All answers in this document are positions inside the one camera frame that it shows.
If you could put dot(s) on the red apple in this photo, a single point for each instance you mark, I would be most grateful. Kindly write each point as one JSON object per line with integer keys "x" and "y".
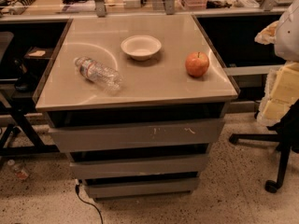
{"x": 197, "y": 64}

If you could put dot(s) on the black office chair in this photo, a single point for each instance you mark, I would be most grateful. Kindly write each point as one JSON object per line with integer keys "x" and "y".
{"x": 287, "y": 136}

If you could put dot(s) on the grey top drawer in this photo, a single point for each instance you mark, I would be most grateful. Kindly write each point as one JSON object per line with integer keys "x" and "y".
{"x": 134, "y": 135}

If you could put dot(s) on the grey middle drawer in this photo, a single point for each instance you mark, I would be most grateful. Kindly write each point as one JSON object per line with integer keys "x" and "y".
{"x": 137, "y": 167}

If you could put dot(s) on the small bottle on floor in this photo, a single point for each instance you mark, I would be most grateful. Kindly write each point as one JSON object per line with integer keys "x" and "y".
{"x": 18, "y": 169}

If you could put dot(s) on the clear plastic water bottle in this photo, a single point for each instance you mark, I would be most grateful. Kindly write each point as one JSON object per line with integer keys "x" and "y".
{"x": 104, "y": 77}

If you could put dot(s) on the white paper bowl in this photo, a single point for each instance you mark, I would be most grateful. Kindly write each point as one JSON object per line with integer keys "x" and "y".
{"x": 141, "y": 47}

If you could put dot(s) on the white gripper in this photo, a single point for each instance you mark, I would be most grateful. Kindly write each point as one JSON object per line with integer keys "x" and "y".
{"x": 288, "y": 36}

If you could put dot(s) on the grey drawer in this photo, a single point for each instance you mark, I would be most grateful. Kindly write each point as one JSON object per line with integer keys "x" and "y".
{"x": 142, "y": 188}
{"x": 134, "y": 135}
{"x": 137, "y": 167}

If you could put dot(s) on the grey three-drawer cabinet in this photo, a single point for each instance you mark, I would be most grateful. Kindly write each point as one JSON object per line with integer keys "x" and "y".
{"x": 156, "y": 90}

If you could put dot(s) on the black left side chair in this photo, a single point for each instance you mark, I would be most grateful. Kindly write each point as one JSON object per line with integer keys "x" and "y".
{"x": 17, "y": 109}

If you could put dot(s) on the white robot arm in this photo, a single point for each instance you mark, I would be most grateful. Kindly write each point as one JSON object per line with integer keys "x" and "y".
{"x": 286, "y": 44}

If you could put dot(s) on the grey bottom drawer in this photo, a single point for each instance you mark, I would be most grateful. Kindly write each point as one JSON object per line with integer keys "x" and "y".
{"x": 142, "y": 188}

